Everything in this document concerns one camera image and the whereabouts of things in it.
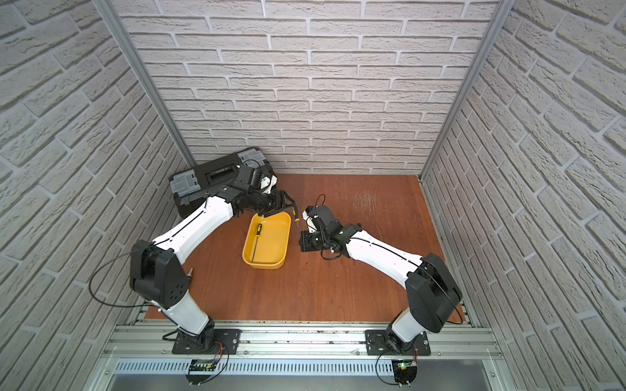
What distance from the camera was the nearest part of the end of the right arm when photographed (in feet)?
1.99

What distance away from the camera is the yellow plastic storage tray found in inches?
35.3

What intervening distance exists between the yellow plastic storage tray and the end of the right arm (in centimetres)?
18
